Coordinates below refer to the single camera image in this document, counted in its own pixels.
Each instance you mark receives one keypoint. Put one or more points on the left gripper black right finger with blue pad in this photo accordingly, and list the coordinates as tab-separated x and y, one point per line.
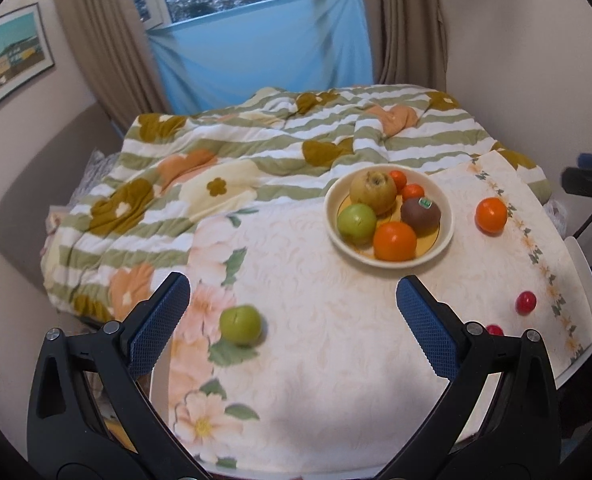
497	418

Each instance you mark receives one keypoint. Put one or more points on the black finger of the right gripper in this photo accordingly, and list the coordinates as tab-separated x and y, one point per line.
577	181

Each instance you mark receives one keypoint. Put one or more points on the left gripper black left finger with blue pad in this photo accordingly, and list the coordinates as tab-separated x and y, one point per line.
88	417

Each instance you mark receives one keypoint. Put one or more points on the small mandarin front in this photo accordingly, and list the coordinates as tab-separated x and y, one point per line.
400	179

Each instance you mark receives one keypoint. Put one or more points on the large yellow-brown pear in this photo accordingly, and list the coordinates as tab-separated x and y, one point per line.
374	188

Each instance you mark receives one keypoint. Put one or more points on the red cherry tomato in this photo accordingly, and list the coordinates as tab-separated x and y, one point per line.
525	303
494	330

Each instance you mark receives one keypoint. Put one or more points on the orange near plate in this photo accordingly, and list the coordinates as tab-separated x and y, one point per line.
491	215

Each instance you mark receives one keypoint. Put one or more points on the brown kiwi with sticker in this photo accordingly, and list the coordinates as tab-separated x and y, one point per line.
421	214

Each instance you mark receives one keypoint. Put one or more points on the green apple left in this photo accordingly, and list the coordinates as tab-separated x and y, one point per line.
241	325

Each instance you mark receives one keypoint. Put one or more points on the green apple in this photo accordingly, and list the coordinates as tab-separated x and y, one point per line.
241	325
356	224

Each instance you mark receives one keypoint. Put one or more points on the small orange tomato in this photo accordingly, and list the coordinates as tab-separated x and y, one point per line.
412	191

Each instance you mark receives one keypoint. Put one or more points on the grey upholstered headboard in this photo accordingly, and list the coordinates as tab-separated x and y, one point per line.
48	180

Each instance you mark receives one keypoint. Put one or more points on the large orange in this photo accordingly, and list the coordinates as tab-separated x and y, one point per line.
394	241

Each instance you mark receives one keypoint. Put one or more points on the right beige curtain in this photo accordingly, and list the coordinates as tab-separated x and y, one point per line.
408	40

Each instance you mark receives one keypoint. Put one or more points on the beige curtain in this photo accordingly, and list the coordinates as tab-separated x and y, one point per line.
408	40
110	46

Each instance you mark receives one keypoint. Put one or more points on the green apple right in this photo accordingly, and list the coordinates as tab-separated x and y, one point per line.
356	224

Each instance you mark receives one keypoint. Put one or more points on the cream duck plate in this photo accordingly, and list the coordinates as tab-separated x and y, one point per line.
429	247

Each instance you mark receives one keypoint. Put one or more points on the patterned pillow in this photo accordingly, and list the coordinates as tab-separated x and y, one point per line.
98	167

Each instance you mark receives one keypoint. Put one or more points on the green striped floral duvet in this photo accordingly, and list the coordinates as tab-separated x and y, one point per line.
122	237

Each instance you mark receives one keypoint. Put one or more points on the blue cloth under window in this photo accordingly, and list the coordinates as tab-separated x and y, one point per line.
222	59

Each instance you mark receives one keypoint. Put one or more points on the framed houses picture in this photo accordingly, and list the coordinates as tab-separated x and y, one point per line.
25	52

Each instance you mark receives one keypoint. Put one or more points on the left beige curtain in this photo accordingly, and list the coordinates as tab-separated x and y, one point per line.
110	46

